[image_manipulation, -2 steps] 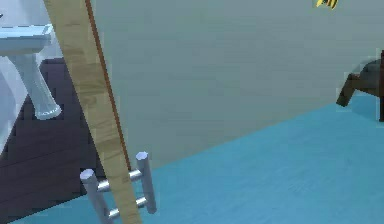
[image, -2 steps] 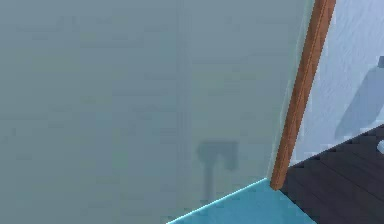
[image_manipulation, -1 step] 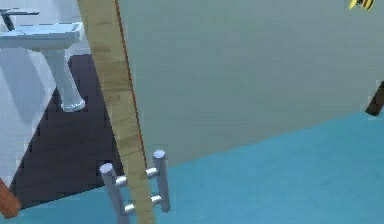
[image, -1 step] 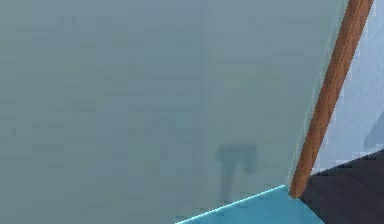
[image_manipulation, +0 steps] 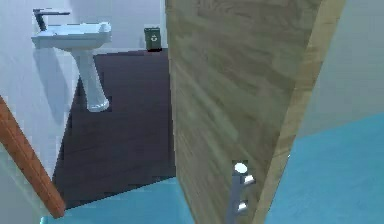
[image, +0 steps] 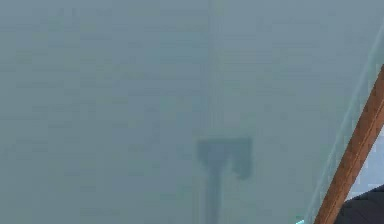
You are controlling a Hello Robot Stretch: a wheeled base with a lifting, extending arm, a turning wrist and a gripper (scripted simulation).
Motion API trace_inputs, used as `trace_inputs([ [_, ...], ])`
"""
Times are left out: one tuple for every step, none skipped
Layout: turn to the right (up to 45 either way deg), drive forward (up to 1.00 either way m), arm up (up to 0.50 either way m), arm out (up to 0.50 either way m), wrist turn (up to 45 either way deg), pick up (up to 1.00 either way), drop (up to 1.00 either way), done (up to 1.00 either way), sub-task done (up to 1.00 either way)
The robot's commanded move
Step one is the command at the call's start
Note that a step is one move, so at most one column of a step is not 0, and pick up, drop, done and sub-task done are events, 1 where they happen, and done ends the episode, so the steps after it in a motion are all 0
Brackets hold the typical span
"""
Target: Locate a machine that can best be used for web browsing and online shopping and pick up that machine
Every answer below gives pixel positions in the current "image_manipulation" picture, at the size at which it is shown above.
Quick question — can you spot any light wooden room door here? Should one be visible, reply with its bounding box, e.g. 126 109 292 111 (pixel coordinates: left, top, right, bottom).
164 0 348 224

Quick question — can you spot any dark green recycling bin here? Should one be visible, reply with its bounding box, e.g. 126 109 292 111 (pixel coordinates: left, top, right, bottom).
143 27 163 52

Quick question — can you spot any black sink faucet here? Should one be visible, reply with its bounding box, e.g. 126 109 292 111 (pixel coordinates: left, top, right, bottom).
32 8 71 32

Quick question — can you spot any silver door handle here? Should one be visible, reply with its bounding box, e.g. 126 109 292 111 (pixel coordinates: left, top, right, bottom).
226 161 256 224

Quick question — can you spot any white pedestal sink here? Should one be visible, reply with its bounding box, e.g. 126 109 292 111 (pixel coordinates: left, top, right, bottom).
30 21 113 113

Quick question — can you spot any brown wooden door frame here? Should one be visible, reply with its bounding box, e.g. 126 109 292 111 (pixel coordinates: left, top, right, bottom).
0 95 66 219

